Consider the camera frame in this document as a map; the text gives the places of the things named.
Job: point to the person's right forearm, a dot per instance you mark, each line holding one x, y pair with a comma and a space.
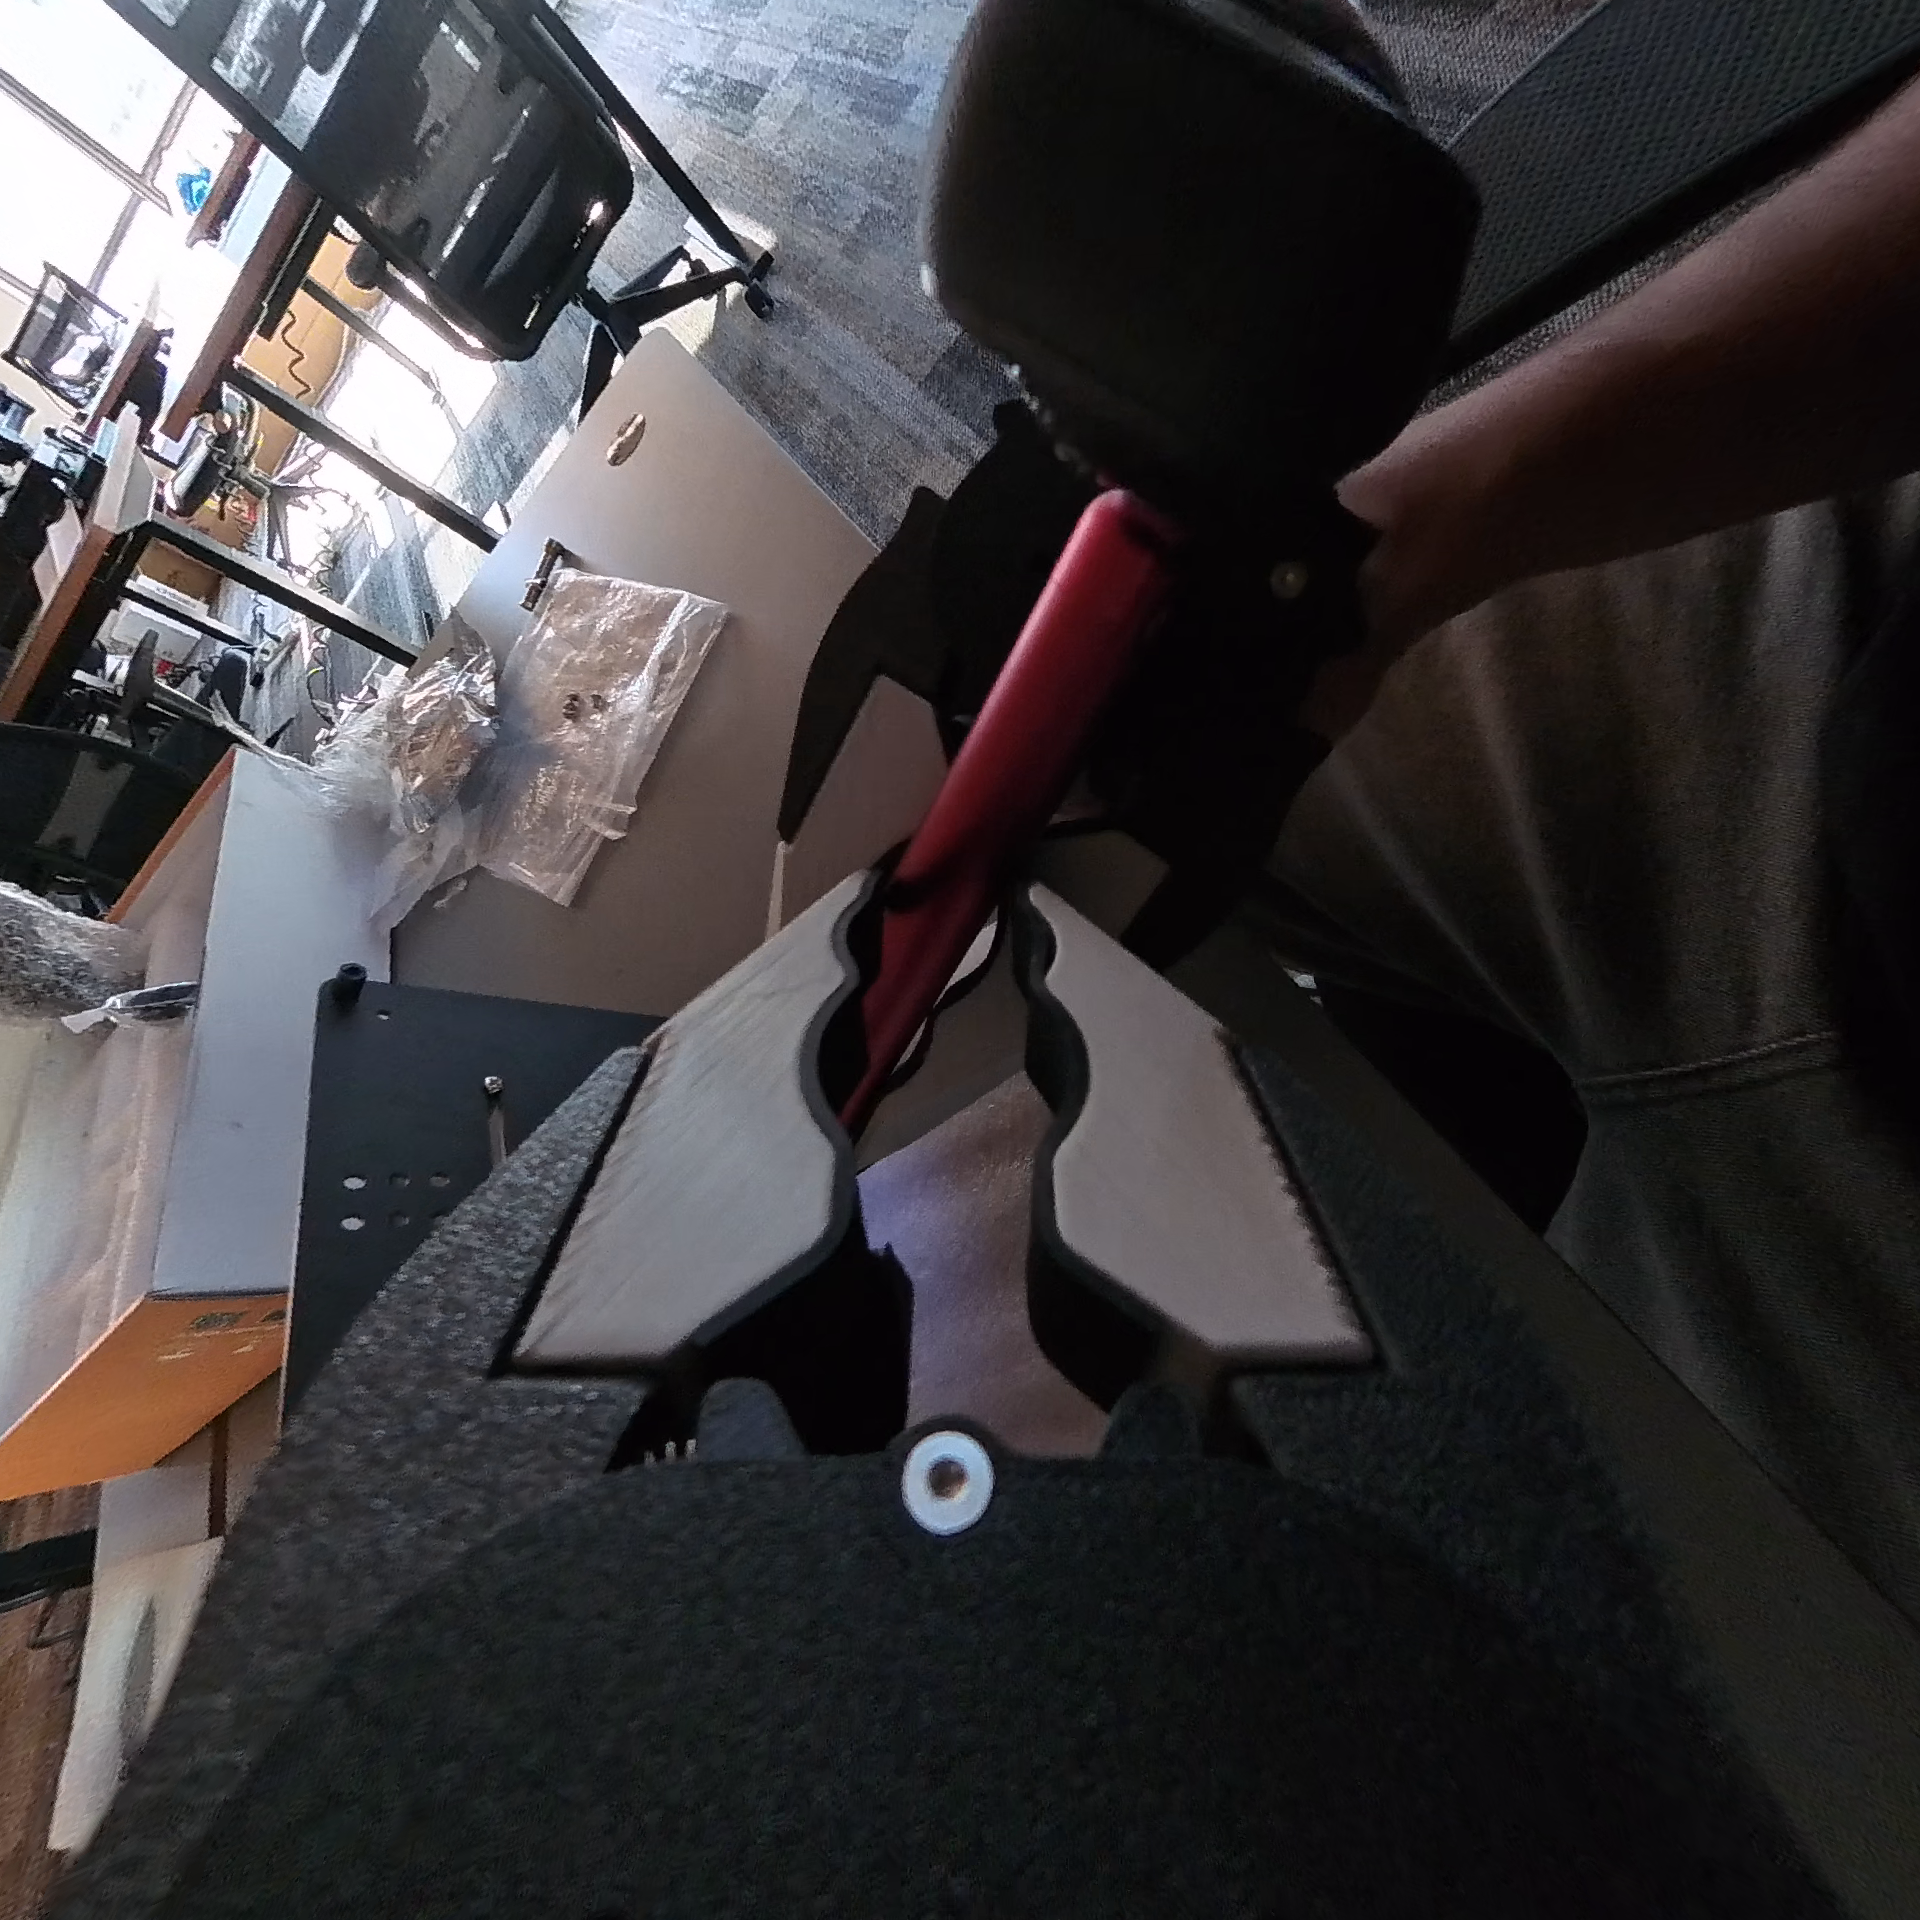
1696, 377

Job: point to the large clear plastic bag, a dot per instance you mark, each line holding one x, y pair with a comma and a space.
599, 705

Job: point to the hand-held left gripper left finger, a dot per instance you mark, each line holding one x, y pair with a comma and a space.
705, 1153

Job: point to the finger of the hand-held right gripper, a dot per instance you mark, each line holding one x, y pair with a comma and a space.
870, 645
1201, 869

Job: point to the white foam block with hole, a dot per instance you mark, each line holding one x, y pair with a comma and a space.
88, 1724

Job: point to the white orange cardboard box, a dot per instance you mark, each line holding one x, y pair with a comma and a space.
226, 1078

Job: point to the bubble wrap roll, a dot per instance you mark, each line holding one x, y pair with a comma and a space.
45, 945

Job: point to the person's right hand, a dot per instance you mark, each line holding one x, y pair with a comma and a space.
1430, 523

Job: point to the crumpled clear plastic bag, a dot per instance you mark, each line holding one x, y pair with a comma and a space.
430, 719

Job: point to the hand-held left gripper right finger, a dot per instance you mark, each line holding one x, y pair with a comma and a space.
1201, 1185

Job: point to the blue hobby robot arm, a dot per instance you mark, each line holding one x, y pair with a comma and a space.
389, 1110

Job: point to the red metal screwdriver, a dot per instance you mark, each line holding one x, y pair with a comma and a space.
1037, 719

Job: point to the small black metal bracket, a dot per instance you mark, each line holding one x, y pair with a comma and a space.
543, 571

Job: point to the wooden office desk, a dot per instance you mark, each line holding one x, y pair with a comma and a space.
250, 292

